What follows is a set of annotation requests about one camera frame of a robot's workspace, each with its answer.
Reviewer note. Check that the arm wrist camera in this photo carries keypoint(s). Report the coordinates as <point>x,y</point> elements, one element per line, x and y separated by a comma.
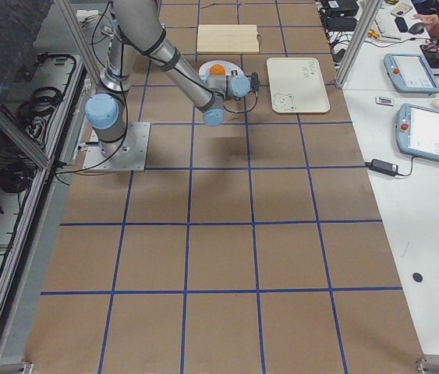
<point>254,84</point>

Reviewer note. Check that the far blue teach pendant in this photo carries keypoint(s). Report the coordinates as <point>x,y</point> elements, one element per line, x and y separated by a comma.
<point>410,74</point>

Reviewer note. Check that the orange fruit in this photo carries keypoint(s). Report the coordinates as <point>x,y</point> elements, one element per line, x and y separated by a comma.
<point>217,69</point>

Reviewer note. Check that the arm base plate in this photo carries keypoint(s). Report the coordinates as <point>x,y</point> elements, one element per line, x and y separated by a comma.
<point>129,155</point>

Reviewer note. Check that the aluminium frame post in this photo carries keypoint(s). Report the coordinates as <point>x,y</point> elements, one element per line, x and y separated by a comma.
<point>365,22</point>

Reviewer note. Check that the near blue teach pendant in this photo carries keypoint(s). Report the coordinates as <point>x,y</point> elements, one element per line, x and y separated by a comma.
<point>417,131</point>

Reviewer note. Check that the gold metal cylinder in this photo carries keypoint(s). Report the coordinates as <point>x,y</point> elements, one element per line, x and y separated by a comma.
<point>373,34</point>

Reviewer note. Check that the black round cap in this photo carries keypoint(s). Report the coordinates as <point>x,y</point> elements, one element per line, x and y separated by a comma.
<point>417,277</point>

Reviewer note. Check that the blue teach pendant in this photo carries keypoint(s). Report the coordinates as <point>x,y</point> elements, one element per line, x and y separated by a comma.
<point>410,74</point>
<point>417,131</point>

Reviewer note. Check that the cream bear tray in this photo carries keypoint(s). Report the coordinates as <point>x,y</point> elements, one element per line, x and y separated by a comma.
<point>297,86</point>

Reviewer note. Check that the black power adapter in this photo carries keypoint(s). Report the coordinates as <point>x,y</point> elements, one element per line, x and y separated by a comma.
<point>382,167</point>

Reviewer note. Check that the small printed card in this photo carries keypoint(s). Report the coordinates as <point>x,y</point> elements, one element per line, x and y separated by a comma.
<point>386,101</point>

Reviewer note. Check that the black computer mouse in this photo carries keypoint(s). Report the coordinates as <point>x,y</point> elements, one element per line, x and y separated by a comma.
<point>416,28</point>

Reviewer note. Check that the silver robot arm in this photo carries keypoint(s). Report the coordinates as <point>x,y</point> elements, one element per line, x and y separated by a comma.
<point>138,31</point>

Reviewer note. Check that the wooden cutting board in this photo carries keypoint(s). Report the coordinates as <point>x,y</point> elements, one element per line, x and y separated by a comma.
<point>227,39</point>

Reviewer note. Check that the small white ball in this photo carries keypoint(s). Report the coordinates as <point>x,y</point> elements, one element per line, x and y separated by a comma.
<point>435,104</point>

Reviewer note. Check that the white round plate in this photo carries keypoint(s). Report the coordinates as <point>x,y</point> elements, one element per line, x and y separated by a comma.
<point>229,66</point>

